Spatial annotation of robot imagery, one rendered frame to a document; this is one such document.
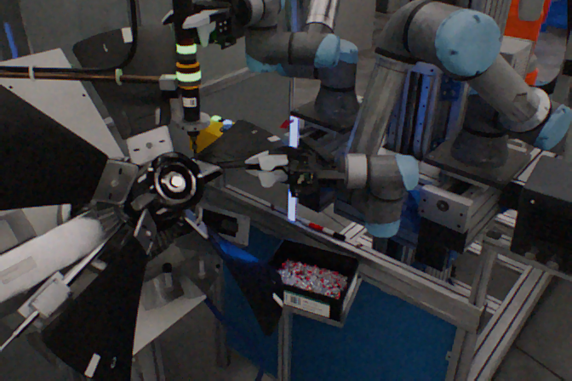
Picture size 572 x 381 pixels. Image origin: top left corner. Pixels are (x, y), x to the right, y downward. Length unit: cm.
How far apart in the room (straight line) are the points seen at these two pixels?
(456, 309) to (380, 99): 54
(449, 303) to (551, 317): 141
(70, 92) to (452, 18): 85
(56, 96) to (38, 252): 40
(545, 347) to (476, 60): 172
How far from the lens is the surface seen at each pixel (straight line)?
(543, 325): 267
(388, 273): 139
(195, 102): 102
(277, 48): 120
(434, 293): 135
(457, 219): 145
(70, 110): 130
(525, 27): 472
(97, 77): 107
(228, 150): 117
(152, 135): 108
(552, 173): 110
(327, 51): 118
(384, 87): 116
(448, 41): 103
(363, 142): 119
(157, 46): 114
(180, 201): 100
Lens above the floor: 173
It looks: 29 degrees down
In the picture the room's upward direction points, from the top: 1 degrees clockwise
